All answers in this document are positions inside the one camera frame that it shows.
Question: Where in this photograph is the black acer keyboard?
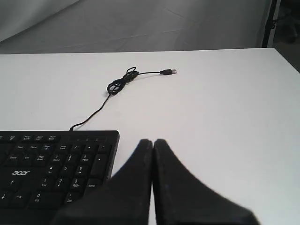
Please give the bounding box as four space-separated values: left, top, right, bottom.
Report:
0 131 120 225

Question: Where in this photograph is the grey backdrop cloth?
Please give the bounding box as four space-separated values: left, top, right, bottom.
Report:
0 0 271 54

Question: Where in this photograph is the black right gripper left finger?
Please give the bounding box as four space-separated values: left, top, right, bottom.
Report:
51 139 153 225

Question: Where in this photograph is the black tripod stand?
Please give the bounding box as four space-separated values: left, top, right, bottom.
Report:
262 0 281 48

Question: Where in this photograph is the black keyboard usb cable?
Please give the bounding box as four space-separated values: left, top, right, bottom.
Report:
69 67 178 131

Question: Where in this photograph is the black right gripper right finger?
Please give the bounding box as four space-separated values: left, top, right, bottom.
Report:
153 139 259 225

